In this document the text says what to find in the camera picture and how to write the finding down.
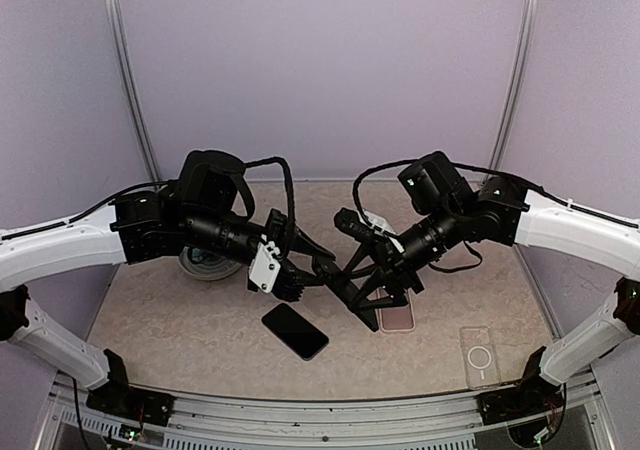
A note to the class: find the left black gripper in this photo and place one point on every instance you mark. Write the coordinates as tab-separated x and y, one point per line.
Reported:
283	237

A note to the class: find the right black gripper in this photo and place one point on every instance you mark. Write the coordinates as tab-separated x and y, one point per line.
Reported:
390	258

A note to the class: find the black phone back up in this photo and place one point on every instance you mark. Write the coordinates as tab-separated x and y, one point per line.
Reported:
345	290

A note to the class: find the pink phone case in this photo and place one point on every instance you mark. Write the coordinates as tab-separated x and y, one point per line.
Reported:
397	319

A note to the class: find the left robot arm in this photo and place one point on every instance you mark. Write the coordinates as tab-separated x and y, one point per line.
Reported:
208	207

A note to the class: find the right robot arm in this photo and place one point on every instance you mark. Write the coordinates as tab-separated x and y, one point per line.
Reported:
509	210

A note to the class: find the black phone screen up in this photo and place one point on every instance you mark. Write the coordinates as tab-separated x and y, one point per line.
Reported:
295	332

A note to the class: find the clear magsafe phone case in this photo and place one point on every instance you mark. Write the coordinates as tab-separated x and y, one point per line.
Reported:
479	357

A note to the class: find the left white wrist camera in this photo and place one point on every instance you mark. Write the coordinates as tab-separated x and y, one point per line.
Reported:
264	268

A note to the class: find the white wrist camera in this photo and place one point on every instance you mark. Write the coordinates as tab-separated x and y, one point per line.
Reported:
362	227
264	268

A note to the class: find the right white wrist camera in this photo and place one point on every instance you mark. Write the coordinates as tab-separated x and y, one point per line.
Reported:
362	227

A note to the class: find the front aluminium rail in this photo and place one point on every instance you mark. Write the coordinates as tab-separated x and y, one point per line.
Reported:
198	421

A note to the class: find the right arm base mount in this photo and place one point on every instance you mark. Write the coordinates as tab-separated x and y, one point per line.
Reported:
513	403

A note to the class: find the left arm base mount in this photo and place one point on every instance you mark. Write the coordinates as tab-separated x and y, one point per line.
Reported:
135	404

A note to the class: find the right aluminium frame post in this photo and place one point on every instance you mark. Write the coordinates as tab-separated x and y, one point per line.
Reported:
515	84

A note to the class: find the aluminium frame post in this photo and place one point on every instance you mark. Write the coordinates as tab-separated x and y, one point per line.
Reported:
515	84
142	136

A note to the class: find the left aluminium frame post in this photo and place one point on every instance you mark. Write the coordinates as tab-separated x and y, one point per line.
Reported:
142	136

